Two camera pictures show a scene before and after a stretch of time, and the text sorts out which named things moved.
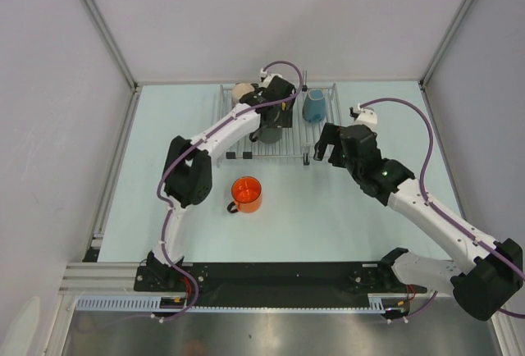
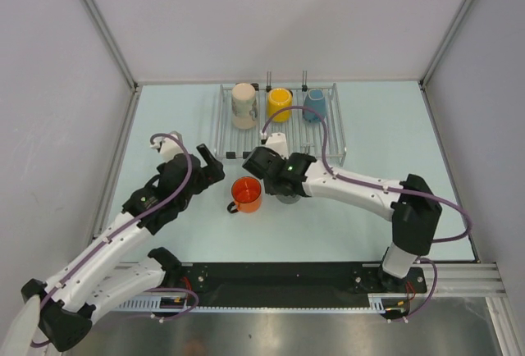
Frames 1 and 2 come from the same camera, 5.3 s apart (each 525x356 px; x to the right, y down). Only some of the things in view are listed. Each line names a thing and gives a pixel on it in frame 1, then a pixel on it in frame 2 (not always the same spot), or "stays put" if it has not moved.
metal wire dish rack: [298, 141] stays put
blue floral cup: [314, 107] stays put
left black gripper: [284, 119] -> [207, 174]
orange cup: [246, 191] stays put
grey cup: [267, 134] -> [289, 199]
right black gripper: [330, 135] -> [268, 187]
